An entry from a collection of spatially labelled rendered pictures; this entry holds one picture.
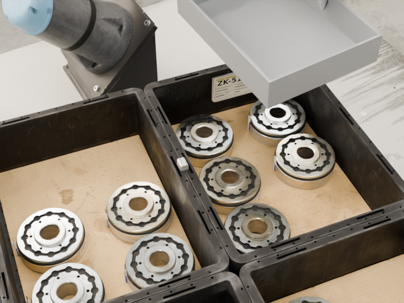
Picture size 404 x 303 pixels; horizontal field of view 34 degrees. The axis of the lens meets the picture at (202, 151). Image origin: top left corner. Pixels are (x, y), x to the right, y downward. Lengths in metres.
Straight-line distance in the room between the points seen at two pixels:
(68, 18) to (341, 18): 0.51
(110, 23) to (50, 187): 0.38
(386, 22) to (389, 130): 1.58
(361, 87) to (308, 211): 0.51
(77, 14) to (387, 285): 0.74
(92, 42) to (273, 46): 0.42
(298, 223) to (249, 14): 0.35
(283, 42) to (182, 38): 0.61
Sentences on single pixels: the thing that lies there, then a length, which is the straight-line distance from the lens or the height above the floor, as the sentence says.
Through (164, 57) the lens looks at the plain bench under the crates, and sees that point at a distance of 1.57.
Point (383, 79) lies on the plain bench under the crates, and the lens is 1.57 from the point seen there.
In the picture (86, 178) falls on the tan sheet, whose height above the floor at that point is 0.83.
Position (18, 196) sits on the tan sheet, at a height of 0.83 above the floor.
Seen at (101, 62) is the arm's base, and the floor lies 0.84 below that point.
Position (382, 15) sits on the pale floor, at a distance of 3.03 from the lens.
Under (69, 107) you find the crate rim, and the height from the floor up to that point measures 0.93.
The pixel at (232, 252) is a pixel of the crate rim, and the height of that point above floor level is 0.93.
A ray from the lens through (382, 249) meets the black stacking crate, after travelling 1.03.
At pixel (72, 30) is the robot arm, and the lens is 1.30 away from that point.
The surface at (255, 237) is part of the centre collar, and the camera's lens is 1.01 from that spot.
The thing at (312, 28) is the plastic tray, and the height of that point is 1.05.
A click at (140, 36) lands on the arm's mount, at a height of 0.88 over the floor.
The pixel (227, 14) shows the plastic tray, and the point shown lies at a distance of 1.11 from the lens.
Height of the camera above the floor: 1.68
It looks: 47 degrees down
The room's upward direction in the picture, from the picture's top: straight up
